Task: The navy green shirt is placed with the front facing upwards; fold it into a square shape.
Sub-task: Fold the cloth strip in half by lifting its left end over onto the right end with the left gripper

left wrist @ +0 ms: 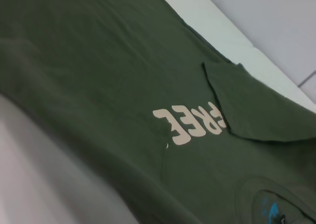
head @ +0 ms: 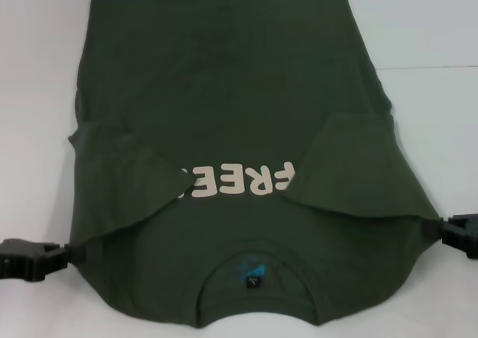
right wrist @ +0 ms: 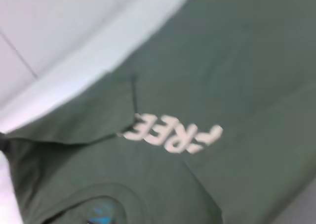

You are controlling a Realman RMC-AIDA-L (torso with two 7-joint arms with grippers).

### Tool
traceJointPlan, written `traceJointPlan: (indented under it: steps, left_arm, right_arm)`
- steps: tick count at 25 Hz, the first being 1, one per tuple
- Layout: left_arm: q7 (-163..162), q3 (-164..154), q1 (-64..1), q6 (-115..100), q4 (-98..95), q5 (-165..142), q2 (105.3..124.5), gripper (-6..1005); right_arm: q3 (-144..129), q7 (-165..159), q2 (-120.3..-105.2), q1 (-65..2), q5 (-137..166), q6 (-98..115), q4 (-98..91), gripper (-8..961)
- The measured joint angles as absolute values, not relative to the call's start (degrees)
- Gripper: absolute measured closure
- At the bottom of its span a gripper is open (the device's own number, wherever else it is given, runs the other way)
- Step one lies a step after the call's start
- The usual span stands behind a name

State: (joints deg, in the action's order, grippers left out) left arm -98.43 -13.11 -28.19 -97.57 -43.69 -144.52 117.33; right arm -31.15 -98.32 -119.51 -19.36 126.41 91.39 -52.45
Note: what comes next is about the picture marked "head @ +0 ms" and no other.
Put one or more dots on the dark green FREE t-shirt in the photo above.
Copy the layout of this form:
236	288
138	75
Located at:
242	110

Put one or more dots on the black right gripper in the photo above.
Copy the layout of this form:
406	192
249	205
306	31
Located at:
463	237

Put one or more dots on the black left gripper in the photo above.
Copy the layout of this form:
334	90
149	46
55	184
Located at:
30	259

